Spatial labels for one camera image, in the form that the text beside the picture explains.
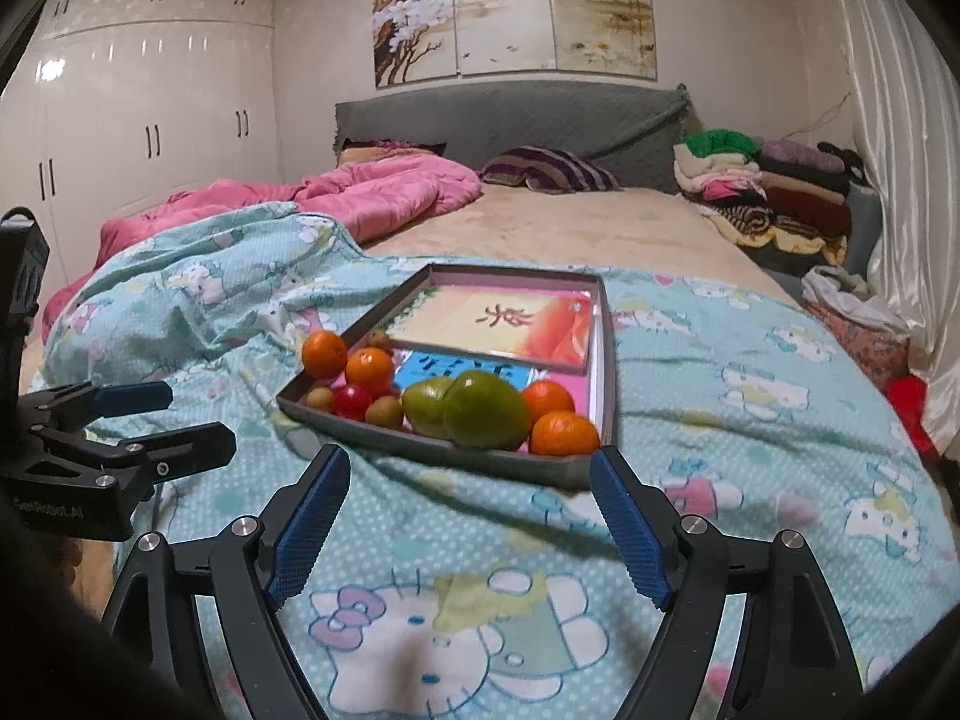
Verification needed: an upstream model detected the white crumpled cloth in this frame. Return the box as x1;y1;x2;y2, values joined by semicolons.
801;264;912;338

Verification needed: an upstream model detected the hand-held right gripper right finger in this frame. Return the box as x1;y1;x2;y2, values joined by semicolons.
587;445;867;720

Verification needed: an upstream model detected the large orange tangerine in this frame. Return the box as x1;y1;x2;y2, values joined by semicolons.
345;347;395;393

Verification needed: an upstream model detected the medium orange tangerine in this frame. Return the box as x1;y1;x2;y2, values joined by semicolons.
301;331;350;380

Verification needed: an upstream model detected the flower branch painting panel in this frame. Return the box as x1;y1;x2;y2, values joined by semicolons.
371;0;460;87

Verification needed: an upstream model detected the grey cushion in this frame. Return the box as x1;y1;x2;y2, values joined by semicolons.
844;184;882;271

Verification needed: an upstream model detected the beige bed sheet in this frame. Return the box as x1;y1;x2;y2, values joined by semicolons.
360;184;803;308

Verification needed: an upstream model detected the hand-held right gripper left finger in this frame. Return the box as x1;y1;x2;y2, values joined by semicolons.
101;442;353;720

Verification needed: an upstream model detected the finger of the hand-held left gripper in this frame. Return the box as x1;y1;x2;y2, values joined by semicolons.
45;422;239;485
21;380;176;434

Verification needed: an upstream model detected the grey cardboard box tray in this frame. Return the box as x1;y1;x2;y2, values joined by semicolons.
276;264;620;491

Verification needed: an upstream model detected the white wardrobe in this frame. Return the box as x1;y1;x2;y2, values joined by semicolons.
0;0;282;293

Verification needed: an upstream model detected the pile of folded clothes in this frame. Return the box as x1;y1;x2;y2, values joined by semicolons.
673;129;871;256

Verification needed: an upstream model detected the grey headboard cover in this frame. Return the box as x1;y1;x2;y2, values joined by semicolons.
330;84;702;192

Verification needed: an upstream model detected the pink quilt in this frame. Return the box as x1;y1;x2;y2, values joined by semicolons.
41;156;483;346

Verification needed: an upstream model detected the red cloth item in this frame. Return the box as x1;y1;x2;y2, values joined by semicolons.
885;375;938;458

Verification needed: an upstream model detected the plain beige painting panel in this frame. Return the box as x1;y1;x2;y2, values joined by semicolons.
454;0;556;77

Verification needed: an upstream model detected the landscape painting panel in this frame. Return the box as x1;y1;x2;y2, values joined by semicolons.
544;0;659;82

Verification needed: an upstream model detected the red tomato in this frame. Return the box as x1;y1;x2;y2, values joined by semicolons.
331;384;374;421

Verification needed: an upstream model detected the blue cat print blanket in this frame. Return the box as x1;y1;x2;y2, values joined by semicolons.
41;201;960;720

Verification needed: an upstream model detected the floral fabric bag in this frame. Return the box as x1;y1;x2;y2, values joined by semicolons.
806;300;912;391

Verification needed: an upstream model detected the cream and orange book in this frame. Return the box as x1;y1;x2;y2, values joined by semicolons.
388;285;597;374

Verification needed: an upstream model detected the thin wall cable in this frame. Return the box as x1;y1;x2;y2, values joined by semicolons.
806;90;856;140

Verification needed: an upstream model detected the small orange tangerine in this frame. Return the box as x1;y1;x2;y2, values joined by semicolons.
530;409;602;458
520;380;577;421

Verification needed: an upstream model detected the small green citrus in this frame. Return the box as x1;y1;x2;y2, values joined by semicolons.
402;379;455;440

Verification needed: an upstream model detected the white satin curtain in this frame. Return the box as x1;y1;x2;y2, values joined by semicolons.
814;0;960;466

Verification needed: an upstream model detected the purple striped pillow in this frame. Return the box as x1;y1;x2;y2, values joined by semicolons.
478;146;623;194

